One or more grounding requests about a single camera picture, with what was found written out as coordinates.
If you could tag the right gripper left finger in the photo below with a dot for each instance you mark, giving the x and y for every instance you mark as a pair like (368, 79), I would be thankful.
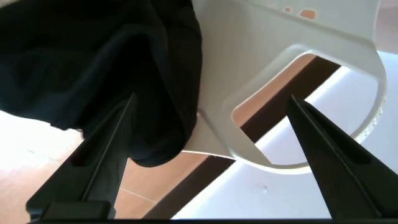
(102, 168)

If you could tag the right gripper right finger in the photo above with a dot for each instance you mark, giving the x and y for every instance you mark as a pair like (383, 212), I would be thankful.
(335, 165)

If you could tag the white laundry basket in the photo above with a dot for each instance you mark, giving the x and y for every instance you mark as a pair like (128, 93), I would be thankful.
(248, 31)

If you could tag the black garment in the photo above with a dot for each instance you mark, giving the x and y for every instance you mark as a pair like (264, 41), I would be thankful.
(93, 62)

